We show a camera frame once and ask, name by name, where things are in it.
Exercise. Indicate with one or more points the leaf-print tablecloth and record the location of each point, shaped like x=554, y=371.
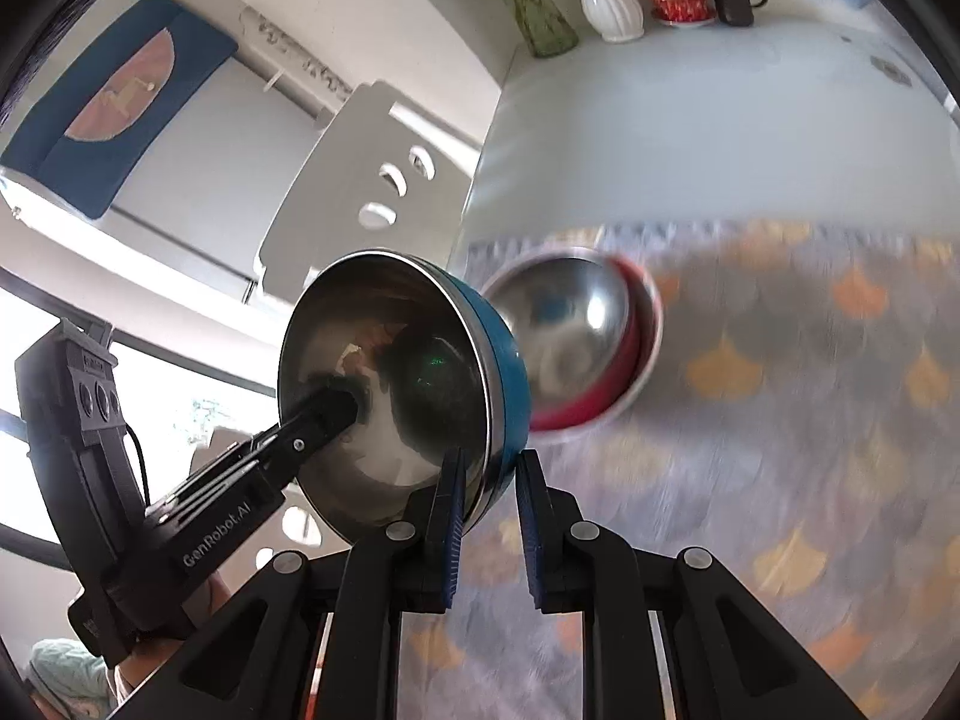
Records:
x=787, y=427

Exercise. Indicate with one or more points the white chair with oval holes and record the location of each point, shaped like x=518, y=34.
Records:
x=337, y=165

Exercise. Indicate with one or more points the red teacup with saucer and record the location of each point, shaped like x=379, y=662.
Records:
x=675, y=0

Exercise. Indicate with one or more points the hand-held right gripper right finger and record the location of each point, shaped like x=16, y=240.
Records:
x=529, y=517

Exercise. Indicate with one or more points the person's left hand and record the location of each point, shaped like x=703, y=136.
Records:
x=150, y=664

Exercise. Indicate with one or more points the white ribbed vase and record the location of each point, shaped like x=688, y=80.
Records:
x=607, y=4

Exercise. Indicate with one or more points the blue wall picture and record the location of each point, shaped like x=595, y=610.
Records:
x=112, y=105

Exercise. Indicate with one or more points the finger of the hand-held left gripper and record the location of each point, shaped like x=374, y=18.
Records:
x=315, y=427

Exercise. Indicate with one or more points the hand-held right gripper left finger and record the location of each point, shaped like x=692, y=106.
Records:
x=454, y=510

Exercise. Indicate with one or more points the pink steel-lined bowl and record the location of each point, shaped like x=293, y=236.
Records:
x=592, y=330

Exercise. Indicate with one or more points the teal cloth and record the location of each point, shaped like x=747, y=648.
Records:
x=64, y=679

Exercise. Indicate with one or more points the blue steel-lined bowl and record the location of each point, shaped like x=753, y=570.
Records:
x=420, y=300

